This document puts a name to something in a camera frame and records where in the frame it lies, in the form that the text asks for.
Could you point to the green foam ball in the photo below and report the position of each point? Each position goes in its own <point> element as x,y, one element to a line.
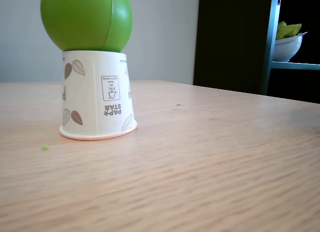
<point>82,19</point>

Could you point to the white paper cup leaf print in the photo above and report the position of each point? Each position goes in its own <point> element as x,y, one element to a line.
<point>83,102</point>

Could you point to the dark cabinet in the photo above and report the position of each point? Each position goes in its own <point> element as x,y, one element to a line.
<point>230,42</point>

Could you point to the small green crumb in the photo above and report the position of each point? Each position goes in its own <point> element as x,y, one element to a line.
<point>45,147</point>

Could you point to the white bowl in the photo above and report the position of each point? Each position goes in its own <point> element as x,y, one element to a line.
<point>286,49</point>

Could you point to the green items in bowl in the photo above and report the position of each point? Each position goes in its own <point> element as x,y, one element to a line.
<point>287,30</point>

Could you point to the blue metal shelf frame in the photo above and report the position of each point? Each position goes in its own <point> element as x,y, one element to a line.
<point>271,42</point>

